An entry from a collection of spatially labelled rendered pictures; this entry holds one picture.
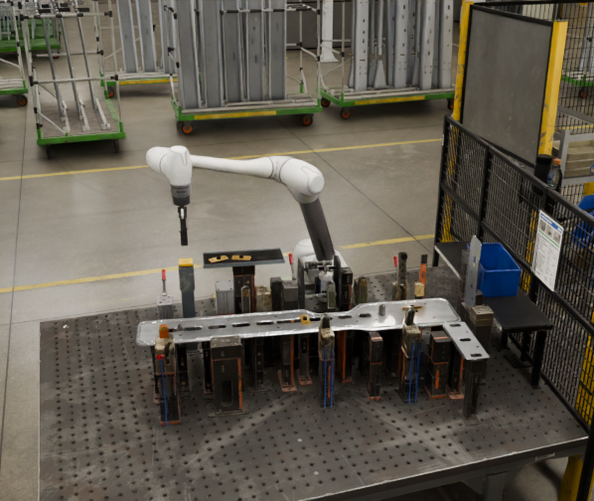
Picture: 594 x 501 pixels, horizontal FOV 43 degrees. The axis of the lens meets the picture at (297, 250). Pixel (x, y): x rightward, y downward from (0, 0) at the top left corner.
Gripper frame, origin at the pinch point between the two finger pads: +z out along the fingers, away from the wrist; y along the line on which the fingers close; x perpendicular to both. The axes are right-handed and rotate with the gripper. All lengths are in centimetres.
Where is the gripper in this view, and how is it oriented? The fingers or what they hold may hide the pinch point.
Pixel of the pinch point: (184, 238)
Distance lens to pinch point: 336.9
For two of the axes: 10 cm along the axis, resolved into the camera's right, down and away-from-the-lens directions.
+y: 1.5, 4.0, -9.0
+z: 0.0, 9.1, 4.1
